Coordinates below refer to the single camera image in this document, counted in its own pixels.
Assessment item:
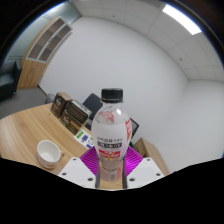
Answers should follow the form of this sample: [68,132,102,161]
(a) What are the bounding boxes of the clear bottle with black cap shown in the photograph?
[91,87,133,183]

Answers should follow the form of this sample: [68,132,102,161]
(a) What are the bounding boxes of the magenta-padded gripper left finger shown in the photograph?
[57,148,101,190]

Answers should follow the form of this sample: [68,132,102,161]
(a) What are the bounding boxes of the black leather sofa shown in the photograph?
[0,59,22,103]

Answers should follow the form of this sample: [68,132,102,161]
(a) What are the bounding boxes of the rectangular ceiling light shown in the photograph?
[162,3,203,36]

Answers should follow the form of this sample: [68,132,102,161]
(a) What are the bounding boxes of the wooden side desk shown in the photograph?
[133,137,171,177]

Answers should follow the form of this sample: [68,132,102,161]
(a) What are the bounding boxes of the white ceramic mug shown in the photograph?
[36,139,65,169]

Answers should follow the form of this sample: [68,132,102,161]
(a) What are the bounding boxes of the flat dark carton box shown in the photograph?
[64,99,93,123]

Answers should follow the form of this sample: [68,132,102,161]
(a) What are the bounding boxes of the small dark brown box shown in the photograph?
[49,92,73,119]

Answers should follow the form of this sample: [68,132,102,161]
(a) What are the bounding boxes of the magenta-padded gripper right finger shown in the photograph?
[121,146,166,190]

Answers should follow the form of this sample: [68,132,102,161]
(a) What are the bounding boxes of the wooden shelf cabinet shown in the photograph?
[17,16,74,90]

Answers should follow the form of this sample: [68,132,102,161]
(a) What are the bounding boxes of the brown cardboard box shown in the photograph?
[59,109,88,135]

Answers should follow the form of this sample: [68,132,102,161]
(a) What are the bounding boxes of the grey office chair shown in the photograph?
[82,92,104,131]

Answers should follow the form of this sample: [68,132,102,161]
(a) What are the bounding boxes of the black mesh office chair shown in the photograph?
[129,117,140,148]

